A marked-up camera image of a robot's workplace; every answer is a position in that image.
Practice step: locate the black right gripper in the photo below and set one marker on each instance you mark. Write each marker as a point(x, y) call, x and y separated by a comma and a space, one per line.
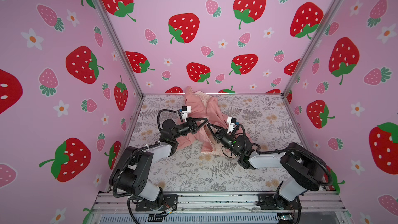
point(220, 136)

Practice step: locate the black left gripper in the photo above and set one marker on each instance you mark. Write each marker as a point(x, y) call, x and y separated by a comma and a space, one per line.
point(193, 129)

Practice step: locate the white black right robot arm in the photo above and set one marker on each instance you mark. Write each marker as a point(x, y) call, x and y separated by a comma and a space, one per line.
point(307, 172)

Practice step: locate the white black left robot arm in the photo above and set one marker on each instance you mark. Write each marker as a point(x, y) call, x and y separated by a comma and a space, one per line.
point(130, 175)

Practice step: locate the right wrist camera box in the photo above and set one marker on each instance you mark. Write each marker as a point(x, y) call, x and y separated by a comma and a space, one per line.
point(232, 123)

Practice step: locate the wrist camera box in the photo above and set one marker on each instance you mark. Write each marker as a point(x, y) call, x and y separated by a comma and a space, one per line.
point(232, 123)
point(184, 112)

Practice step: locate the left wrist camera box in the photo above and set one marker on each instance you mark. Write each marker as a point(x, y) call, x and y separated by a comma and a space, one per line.
point(184, 112)

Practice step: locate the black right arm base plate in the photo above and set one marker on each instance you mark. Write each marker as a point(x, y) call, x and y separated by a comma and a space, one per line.
point(272, 202)

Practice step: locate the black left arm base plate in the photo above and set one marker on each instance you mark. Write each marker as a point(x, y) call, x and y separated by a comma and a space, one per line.
point(162, 203)

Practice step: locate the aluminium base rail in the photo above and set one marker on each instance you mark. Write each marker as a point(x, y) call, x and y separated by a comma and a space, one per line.
point(323, 207)

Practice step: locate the aluminium frame corner post left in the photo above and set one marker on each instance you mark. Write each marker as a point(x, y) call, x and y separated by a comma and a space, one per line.
point(121, 9)

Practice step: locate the aluminium frame corner post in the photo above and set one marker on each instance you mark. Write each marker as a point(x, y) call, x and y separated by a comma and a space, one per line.
point(121, 9)
point(328, 17)

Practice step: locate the aluminium frame corner post right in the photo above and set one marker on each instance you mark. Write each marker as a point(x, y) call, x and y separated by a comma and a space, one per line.
point(328, 17)

